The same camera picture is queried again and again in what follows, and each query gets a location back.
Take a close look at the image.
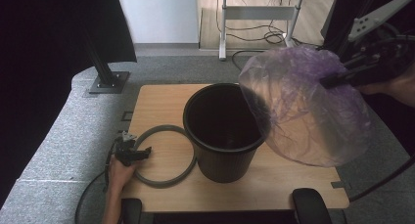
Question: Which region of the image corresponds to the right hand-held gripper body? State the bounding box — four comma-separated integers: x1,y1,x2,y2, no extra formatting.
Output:
346,0,415,85

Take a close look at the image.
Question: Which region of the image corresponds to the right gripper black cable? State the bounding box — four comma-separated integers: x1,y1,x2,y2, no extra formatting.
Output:
346,153,415,203

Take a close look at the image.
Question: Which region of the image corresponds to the tangle of black cables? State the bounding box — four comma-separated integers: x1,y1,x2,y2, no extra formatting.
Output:
215,0,322,52

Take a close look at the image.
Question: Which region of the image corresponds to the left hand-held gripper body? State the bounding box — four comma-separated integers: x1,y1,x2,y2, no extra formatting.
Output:
112,131,140,167

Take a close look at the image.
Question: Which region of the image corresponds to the black metal stand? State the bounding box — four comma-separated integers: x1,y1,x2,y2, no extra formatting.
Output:
82,37,131,95
321,0,382,63

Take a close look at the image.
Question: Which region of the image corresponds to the person's left hand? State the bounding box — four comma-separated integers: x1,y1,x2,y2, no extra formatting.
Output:
107,155,140,194

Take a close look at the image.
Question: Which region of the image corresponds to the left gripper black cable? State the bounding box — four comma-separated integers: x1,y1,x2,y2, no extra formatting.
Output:
73,145,115,224

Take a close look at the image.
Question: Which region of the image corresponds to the purple plastic trash bag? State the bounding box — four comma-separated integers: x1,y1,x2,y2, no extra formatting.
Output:
237,43,375,168

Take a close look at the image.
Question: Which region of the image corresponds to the person's right hand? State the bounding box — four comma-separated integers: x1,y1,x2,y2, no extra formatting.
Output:
356,64,415,109

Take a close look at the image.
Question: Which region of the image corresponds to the grey bin rim ring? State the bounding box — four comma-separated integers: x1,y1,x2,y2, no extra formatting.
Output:
132,123,198,190

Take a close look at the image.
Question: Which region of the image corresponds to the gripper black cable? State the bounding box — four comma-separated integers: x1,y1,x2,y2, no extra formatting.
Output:
346,153,415,203
73,145,115,224

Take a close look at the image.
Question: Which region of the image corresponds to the black curtain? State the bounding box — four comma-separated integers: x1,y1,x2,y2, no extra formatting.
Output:
0,0,138,208
321,0,415,166

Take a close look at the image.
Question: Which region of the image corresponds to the black floor cable loop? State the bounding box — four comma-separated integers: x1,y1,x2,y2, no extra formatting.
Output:
231,49,267,71

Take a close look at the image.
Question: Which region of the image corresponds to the grey tape piece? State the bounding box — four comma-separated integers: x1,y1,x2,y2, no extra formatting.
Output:
330,181,352,190

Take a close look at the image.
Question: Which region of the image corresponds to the black chair armrest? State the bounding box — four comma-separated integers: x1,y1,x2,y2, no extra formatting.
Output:
120,198,143,224
291,187,334,224

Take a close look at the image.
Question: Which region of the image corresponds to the white desk frame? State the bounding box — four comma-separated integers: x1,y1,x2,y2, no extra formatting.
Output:
216,0,306,62

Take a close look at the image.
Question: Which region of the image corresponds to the dark grey trash bin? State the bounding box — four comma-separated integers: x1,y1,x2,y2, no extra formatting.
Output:
182,82,272,185

